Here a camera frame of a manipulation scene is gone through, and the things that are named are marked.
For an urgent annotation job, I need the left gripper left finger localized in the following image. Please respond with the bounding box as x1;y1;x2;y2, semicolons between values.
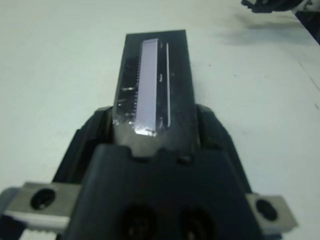
51;105;114;186

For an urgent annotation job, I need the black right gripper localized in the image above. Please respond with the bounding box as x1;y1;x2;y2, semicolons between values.
240;0;313;14

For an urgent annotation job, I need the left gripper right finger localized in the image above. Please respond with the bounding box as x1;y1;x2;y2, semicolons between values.
194;103;253;195

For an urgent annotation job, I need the black printed box lid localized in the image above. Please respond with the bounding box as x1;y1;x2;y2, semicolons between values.
113;28;199;161

